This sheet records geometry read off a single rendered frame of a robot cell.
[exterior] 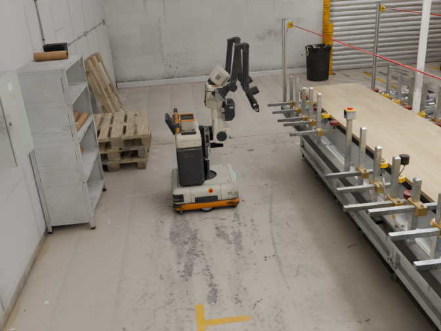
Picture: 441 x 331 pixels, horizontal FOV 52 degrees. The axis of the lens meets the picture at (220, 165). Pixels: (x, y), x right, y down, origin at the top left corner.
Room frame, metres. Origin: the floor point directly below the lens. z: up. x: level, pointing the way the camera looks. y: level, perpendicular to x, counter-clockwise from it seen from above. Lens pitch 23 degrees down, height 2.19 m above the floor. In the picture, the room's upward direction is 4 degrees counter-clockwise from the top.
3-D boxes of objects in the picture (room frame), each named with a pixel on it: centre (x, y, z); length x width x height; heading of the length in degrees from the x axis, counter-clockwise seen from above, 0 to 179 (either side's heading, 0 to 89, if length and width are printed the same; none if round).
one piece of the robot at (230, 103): (4.37, -0.10, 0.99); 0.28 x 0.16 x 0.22; 5
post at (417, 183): (2.23, -1.07, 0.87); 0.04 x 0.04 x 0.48; 5
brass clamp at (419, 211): (2.20, -1.07, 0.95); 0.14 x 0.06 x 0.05; 5
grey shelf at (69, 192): (4.28, 1.51, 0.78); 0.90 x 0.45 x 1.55; 5
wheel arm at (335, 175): (2.93, -0.95, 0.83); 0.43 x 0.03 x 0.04; 95
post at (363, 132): (2.97, -1.01, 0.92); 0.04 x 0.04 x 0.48; 5
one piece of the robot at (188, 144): (4.34, 0.28, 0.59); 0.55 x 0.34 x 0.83; 5
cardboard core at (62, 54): (4.39, 1.53, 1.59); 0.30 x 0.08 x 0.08; 95
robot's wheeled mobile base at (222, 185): (4.35, 0.19, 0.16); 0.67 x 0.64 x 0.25; 95
